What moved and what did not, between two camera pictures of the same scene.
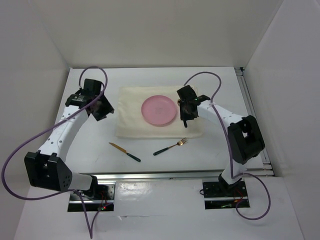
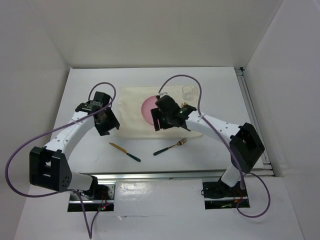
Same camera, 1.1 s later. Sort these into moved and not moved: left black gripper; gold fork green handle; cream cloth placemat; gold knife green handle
Moved: left black gripper
Not moved: cream cloth placemat; gold knife green handle; gold fork green handle
